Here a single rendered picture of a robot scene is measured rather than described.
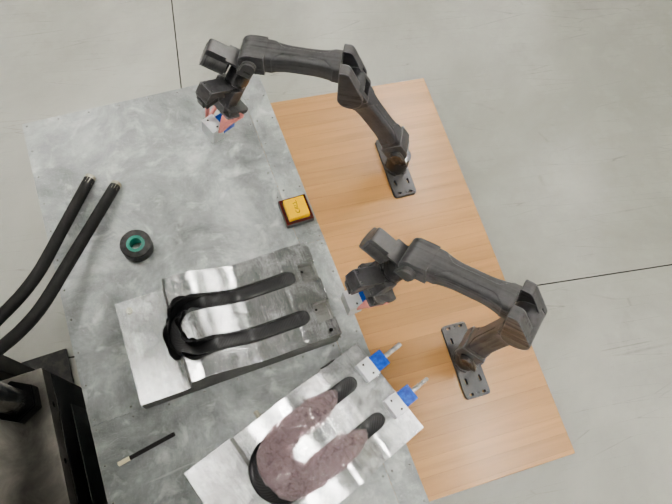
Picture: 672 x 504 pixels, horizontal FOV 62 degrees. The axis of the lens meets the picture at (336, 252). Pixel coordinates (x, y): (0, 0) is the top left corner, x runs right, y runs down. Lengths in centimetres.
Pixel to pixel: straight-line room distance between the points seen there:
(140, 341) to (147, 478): 32
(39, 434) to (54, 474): 10
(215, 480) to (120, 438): 28
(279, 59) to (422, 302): 73
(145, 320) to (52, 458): 37
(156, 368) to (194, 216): 44
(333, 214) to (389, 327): 36
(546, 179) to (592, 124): 45
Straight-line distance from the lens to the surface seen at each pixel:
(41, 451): 155
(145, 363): 144
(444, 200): 171
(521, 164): 290
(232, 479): 134
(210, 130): 156
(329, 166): 169
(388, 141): 157
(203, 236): 158
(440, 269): 115
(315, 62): 137
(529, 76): 323
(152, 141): 175
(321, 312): 145
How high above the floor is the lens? 225
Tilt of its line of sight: 67 degrees down
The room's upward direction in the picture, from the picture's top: 18 degrees clockwise
